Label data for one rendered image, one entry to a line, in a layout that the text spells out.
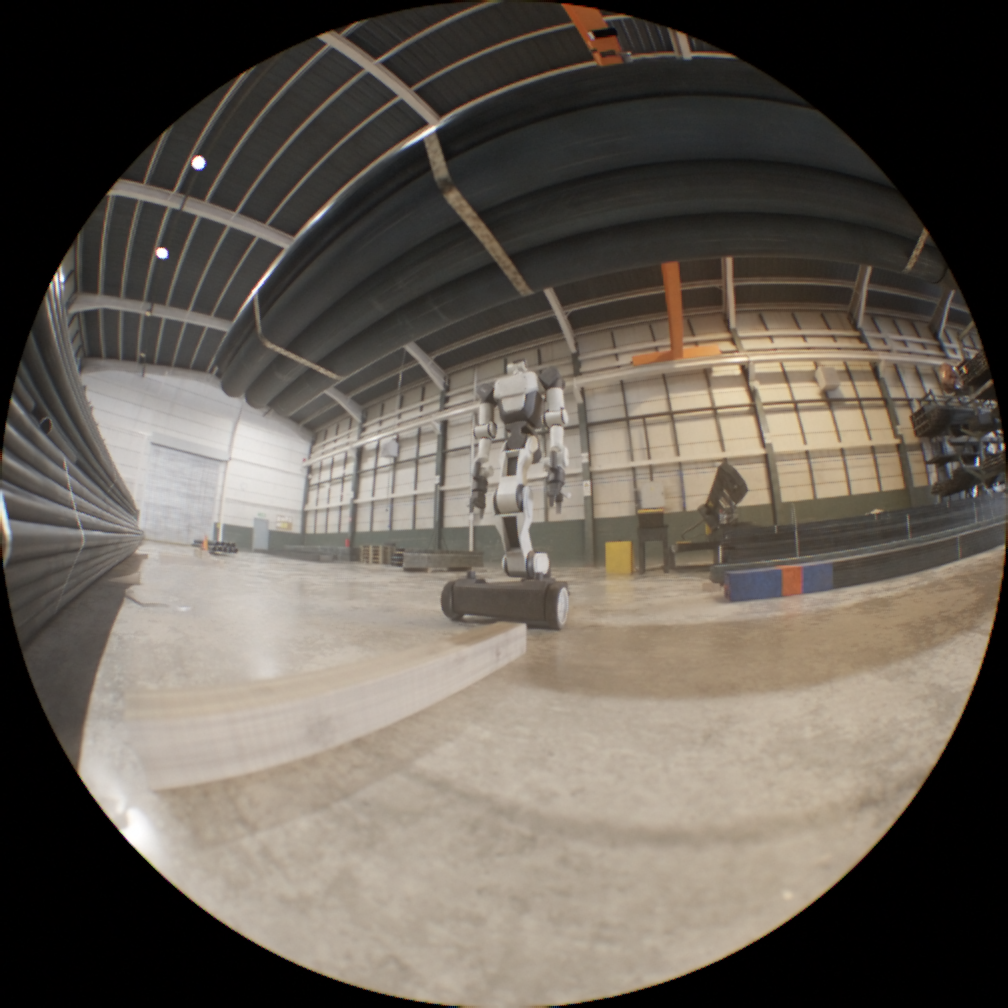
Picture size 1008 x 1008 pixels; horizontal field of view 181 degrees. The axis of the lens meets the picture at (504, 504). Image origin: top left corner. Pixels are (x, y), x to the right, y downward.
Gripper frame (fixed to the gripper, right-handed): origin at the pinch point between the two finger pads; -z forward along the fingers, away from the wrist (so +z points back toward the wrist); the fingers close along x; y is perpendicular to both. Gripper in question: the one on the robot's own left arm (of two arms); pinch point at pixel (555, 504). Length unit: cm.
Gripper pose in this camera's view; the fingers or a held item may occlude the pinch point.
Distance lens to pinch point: 155.5
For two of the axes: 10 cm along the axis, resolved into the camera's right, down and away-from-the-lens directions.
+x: -4.3, -3.4, -8.3
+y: 9.0, -0.8, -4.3
